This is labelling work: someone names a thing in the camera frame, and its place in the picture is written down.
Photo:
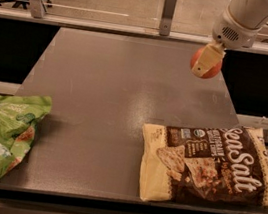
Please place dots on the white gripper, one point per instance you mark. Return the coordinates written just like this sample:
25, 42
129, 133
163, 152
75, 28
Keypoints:
233, 34

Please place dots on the red apple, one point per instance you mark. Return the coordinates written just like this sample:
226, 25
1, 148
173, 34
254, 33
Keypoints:
214, 71

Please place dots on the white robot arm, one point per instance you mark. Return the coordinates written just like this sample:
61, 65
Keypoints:
207, 61

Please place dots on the brown sea salt chip bag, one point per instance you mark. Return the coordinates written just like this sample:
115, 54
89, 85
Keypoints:
204, 165

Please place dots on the green chip bag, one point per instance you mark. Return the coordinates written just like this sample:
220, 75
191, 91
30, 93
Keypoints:
18, 119

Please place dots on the middle metal bracket post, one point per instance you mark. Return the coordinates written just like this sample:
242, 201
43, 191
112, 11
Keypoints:
167, 16

